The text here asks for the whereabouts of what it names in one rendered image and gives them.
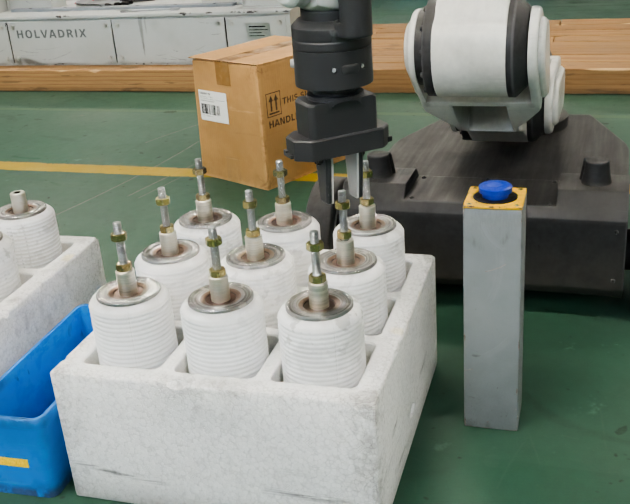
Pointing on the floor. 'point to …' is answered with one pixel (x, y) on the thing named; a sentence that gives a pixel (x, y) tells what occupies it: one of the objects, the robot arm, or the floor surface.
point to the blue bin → (30, 416)
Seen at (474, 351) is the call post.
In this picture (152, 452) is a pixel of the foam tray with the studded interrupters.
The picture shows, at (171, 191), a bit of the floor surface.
